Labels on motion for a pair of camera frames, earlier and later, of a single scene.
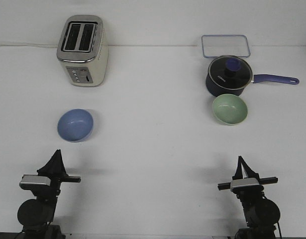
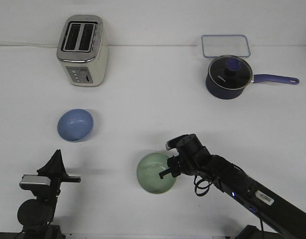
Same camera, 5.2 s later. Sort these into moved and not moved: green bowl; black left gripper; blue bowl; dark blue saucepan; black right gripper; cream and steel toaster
Moved: black right gripper; green bowl
Not moved: cream and steel toaster; blue bowl; dark blue saucepan; black left gripper
